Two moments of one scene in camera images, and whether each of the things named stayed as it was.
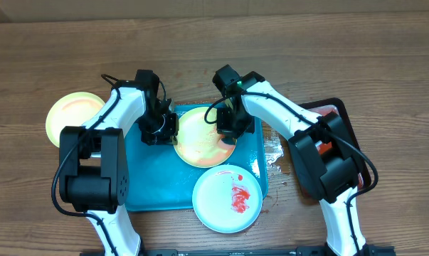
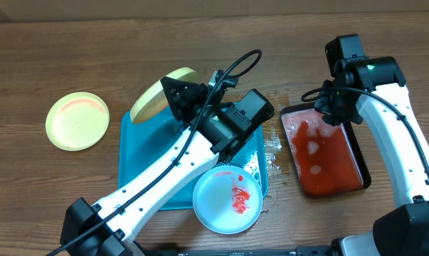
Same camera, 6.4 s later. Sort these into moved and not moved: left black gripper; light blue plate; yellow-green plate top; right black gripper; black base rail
Moved: yellow-green plate top; left black gripper; right black gripper
Not moved: black base rail; light blue plate
